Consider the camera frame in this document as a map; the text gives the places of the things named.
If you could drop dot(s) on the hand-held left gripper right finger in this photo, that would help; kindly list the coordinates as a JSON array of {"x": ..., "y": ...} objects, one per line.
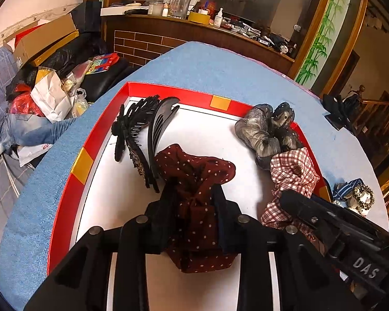
[{"x": 223, "y": 220}]

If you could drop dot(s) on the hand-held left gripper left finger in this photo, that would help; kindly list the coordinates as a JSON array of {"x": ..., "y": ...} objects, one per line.
[{"x": 158, "y": 226}]

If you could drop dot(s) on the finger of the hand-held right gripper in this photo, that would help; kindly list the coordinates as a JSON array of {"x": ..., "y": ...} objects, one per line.
[{"x": 298, "y": 205}]

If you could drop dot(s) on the red plaid scrunchie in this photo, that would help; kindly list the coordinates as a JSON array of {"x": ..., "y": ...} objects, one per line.
[{"x": 291, "y": 168}]

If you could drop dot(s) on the blue striped bow hair clip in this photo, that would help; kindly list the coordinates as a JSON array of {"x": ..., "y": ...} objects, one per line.
[{"x": 347, "y": 189}]

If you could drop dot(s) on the dark red polka-dot scrunchie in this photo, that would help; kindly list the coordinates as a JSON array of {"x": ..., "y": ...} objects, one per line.
[{"x": 197, "y": 175}]

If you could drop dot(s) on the red shallow box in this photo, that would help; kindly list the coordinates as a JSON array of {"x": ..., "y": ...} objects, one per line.
[{"x": 197, "y": 129}]

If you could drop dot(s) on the brown beaded hair clip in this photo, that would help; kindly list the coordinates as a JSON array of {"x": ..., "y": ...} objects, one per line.
[{"x": 139, "y": 162}]

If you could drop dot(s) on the grey organza scrunchie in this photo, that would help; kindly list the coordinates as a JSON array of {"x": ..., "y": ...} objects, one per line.
[{"x": 262, "y": 132}]

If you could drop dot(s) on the black bag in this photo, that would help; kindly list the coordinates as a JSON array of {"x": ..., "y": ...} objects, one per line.
[{"x": 337, "y": 110}]

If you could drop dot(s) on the black claw hair clip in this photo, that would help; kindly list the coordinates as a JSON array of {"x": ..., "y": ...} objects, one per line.
[{"x": 126, "y": 126}]

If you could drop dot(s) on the black banana hair clip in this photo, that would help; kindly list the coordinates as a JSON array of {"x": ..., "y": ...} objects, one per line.
[{"x": 158, "y": 120}]

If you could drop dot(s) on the wooden stair railing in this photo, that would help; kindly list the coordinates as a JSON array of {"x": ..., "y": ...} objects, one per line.
[{"x": 376, "y": 116}]

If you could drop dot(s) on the yellow plastic bag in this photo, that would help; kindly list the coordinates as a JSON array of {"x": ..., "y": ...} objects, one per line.
[{"x": 79, "y": 105}]

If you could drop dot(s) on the black leather sofa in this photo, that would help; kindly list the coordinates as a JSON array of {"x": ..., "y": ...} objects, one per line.
[{"x": 107, "y": 77}]

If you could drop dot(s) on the blue jeans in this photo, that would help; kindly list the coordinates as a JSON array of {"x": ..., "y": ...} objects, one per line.
[{"x": 29, "y": 129}]

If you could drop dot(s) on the white paper bag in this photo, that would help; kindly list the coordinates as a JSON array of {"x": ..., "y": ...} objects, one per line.
[{"x": 48, "y": 94}]

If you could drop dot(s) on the colourful red flat box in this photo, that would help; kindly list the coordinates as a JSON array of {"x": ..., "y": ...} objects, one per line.
[{"x": 100, "y": 63}]

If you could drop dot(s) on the red plastic bag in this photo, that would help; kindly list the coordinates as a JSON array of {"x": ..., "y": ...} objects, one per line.
[{"x": 21, "y": 103}]

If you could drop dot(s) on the wooden counter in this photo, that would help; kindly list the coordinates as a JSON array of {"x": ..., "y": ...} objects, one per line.
[{"x": 181, "y": 39}]

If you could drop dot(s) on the small white pump bottle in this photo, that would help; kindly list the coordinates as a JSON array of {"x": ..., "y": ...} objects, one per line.
[{"x": 217, "y": 19}]

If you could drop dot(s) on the yellow round container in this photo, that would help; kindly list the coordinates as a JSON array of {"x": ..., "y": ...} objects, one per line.
[{"x": 199, "y": 17}]

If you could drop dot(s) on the cardboard box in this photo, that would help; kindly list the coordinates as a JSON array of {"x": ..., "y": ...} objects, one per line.
[{"x": 42, "y": 42}]

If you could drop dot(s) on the glass jar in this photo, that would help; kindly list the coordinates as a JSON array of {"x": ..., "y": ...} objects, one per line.
[{"x": 155, "y": 8}]

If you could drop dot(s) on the glass pitcher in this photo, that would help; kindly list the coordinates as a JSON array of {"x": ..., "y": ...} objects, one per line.
[{"x": 180, "y": 5}]

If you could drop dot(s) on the white flat box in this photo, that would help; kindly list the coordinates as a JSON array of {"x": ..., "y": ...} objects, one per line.
[{"x": 113, "y": 11}]

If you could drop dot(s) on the bamboo wall painting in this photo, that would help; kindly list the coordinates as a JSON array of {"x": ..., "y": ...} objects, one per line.
[{"x": 324, "y": 32}]

